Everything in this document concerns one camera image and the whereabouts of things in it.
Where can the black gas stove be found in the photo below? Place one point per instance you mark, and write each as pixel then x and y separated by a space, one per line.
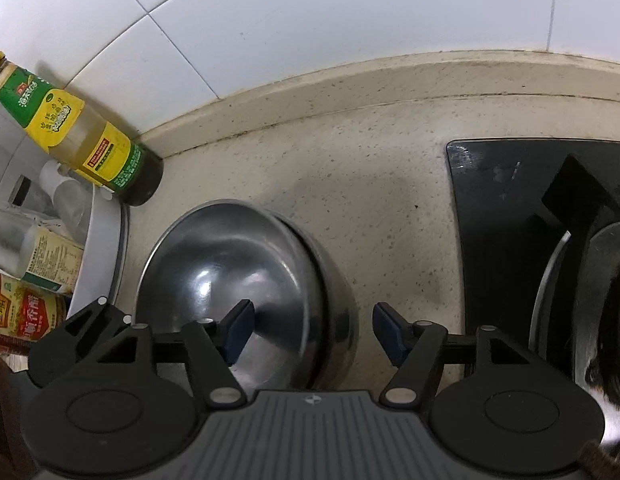
pixel 539 225

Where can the yellow green label bottle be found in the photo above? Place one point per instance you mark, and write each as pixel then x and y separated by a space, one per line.
pixel 75 134

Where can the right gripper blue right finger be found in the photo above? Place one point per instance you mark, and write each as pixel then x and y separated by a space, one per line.
pixel 394 334

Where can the white rotating condiment tray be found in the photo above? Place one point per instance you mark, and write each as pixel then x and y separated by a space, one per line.
pixel 36 186

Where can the steel bowl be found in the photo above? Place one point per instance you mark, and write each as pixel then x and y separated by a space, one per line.
pixel 225 251
pixel 337 330

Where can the clear white label bottle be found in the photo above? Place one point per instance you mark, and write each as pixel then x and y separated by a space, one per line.
pixel 38 256

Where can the yellow label vinegar bottle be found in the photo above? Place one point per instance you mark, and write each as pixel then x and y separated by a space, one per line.
pixel 27 314

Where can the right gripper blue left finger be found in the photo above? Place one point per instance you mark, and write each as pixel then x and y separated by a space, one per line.
pixel 235 329

